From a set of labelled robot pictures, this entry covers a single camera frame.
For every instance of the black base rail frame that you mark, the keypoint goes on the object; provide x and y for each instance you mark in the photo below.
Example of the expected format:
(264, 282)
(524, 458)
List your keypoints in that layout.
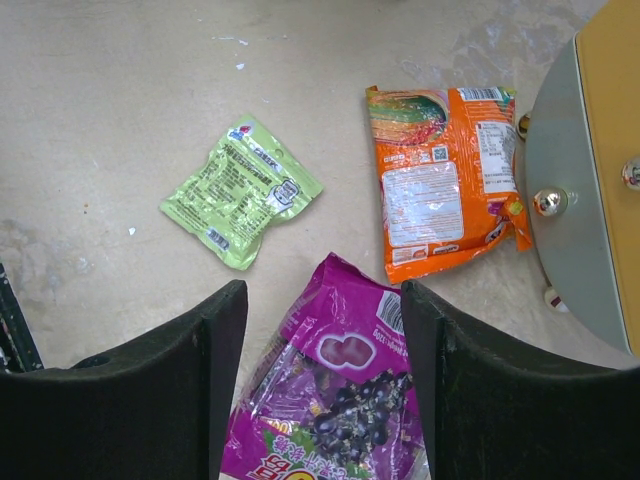
(19, 353)

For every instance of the white cylinder toy drawers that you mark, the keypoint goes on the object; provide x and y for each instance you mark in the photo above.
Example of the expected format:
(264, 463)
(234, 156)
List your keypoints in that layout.
(581, 159)

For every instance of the small light green packet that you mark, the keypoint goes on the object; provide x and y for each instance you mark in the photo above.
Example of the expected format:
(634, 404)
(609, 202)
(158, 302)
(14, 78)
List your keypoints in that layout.
(249, 183)

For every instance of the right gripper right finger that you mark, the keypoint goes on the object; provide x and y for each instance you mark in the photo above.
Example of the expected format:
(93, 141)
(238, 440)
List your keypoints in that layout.
(494, 407)

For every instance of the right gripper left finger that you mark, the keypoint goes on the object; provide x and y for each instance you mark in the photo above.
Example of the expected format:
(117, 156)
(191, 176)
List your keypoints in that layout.
(155, 407)

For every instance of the orange snack packet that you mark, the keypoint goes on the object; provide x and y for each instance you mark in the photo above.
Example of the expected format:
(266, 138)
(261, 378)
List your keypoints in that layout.
(446, 170)

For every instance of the purple candy bag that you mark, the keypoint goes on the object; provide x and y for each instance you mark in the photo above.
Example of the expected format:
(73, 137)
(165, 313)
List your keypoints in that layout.
(333, 396)

